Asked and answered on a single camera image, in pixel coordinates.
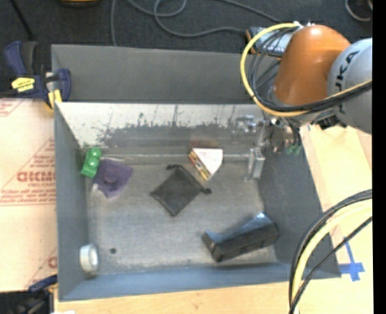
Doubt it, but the green toy block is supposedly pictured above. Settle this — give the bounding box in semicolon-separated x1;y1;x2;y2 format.
80;147;103;179

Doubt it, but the purple toy block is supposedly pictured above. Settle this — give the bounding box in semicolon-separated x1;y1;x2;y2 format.
92;158;134;200

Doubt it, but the grey metal bin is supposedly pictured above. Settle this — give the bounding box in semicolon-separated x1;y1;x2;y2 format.
50;43;342;302

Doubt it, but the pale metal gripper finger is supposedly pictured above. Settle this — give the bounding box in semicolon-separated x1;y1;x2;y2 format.
244;148;266;182
234;115;258;134

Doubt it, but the white wedge-shaped toy sandwich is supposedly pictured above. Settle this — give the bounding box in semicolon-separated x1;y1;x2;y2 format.
188;147;224;182

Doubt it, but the black cylinder on white bracket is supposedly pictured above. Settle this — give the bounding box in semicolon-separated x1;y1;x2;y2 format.
317;113;342;130

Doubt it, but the brown cardboard board, red print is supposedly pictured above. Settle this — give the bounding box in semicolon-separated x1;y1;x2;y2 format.
0;97;58;294

